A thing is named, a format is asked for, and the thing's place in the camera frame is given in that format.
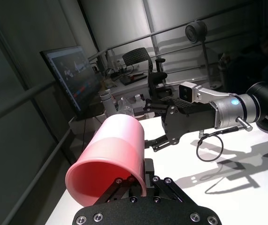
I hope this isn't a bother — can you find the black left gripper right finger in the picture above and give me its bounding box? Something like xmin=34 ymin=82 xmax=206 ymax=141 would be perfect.
xmin=143 ymin=158 xmax=196 ymax=207

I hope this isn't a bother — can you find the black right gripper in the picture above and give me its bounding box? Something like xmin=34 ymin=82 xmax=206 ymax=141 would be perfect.
xmin=144 ymin=98 xmax=218 ymax=153

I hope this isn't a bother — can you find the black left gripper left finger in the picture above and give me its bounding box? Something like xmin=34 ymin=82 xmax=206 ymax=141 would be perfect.
xmin=93 ymin=176 xmax=138 ymax=207

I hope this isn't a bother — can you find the pink plastic cup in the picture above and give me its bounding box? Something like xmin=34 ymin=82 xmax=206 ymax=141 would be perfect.
xmin=65 ymin=114 xmax=146 ymax=208

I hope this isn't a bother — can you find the clear plastic bag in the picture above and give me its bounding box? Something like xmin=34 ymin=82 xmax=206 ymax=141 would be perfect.
xmin=117 ymin=97 xmax=135 ymax=116

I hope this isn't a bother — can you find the black flat box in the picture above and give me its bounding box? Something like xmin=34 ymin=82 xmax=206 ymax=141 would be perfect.
xmin=121 ymin=73 xmax=148 ymax=86

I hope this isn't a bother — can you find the white plastic tube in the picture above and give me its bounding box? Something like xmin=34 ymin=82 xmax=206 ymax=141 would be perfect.
xmin=100 ymin=90 xmax=116 ymax=118

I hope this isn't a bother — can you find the black office chair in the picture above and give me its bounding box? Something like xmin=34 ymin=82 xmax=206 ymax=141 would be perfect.
xmin=122 ymin=47 xmax=172 ymax=99

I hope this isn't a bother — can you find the long grey handrail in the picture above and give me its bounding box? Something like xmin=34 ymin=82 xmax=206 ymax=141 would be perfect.
xmin=88 ymin=11 xmax=268 ymax=61

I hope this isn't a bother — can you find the black computer monitor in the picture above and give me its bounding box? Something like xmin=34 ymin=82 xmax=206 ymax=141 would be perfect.
xmin=39 ymin=45 xmax=102 ymax=121

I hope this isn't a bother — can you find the round webcam on stand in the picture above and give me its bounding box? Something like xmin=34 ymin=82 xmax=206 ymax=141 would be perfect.
xmin=184 ymin=20 xmax=222 ymax=90

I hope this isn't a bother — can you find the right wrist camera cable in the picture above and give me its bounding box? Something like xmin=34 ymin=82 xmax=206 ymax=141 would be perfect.
xmin=196 ymin=117 xmax=253 ymax=163

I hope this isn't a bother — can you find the dark low rail bar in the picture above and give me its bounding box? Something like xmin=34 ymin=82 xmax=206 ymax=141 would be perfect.
xmin=6 ymin=130 xmax=72 ymax=221

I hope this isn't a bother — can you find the grey horizontal rail bar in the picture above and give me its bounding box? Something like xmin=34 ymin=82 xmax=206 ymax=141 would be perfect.
xmin=0 ymin=81 xmax=56 ymax=128

